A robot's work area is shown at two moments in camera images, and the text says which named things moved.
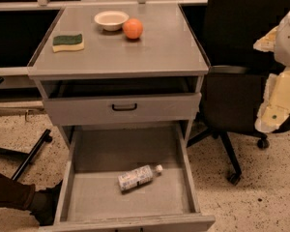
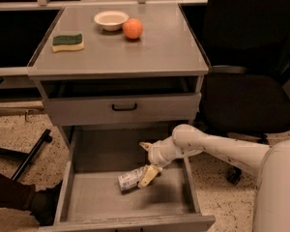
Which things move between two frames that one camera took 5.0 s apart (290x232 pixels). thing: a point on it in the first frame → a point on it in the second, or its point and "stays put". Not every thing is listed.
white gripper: [288, 43] → [157, 155]
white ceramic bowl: [111, 20] stays put
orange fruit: [132, 29] stays put
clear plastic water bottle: [137, 177] stays put
